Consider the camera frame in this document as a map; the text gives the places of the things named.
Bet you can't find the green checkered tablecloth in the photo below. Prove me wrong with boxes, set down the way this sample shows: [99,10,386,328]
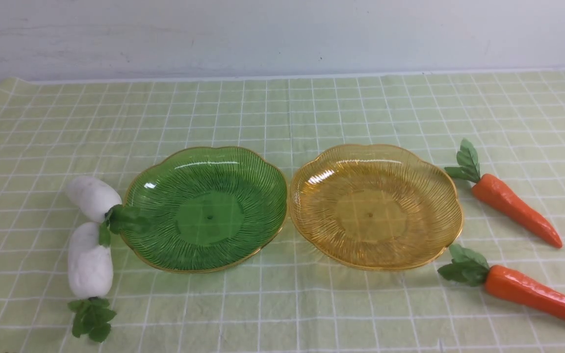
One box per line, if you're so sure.
[0,71,565,353]

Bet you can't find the green ribbed plastic plate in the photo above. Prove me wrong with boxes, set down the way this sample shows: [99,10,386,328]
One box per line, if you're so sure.
[107,147,288,273]

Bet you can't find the orange carrot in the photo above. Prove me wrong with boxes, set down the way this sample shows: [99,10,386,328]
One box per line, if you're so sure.
[437,244,565,320]
[444,138,563,249]

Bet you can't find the white radish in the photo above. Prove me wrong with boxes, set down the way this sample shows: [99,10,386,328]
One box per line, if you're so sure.
[67,222,116,343]
[65,175,151,247]

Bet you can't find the amber ribbed plastic plate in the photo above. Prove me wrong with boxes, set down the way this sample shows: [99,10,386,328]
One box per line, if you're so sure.
[288,144,465,271]

